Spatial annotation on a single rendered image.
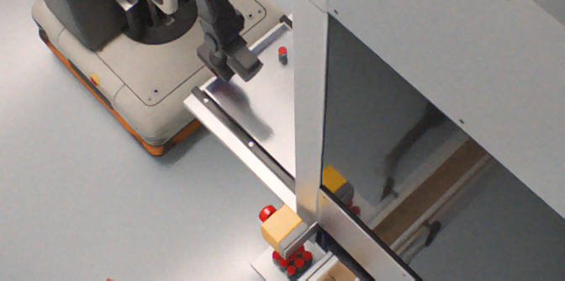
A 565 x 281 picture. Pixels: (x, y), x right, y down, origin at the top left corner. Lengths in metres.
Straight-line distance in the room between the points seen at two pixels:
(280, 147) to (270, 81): 0.17
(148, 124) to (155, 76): 0.16
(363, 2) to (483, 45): 0.18
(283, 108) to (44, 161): 1.23
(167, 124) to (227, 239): 0.42
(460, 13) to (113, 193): 2.23
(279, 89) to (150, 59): 0.85
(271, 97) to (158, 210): 0.97
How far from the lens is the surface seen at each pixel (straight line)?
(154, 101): 2.81
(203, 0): 1.77
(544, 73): 0.87
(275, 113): 2.08
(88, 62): 2.93
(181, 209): 2.95
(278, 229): 1.82
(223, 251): 2.89
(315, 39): 1.20
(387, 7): 1.00
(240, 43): 1.90
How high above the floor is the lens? 2.75
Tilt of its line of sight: 64 degrees down
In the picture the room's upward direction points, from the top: 2 degrees counter-clockwise
